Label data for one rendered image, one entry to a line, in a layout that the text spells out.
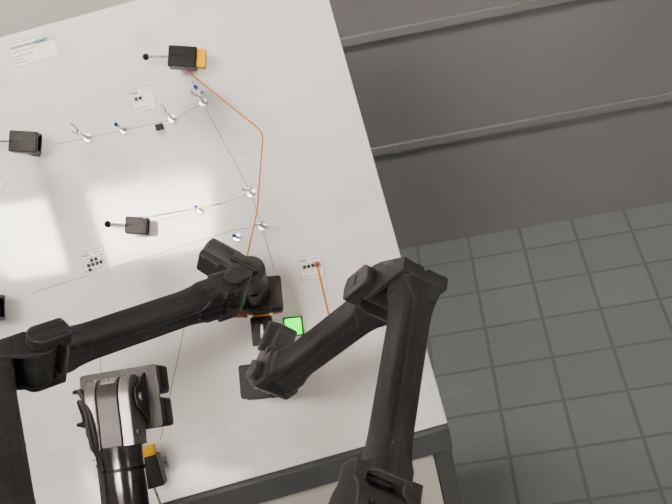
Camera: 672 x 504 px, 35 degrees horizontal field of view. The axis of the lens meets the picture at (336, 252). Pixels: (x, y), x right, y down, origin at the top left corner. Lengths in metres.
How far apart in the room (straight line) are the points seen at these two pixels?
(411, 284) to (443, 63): 2.32
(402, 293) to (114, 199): 0.92
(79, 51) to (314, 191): 0.57
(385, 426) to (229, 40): 1.11
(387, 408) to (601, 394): 2.12
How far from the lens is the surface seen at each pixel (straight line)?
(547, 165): 4.02
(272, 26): 2.26
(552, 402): 3.45
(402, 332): 1.45
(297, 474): 2.23
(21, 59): 2.33
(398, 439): 1.38
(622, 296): 3.81
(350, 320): 1.63
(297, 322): 2.19
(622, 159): 4.07
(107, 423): 1.16
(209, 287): 1.87
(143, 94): 2.26
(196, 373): 2.22
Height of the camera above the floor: 2.48
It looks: 36 degrees down
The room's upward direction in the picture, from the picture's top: 15 degrees counter-clockwise
